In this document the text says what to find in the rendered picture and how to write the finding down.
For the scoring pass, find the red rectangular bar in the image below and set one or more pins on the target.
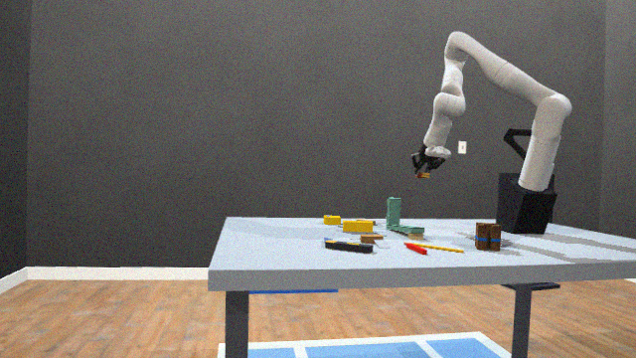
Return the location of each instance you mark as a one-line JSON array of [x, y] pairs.
[[416, 249]]

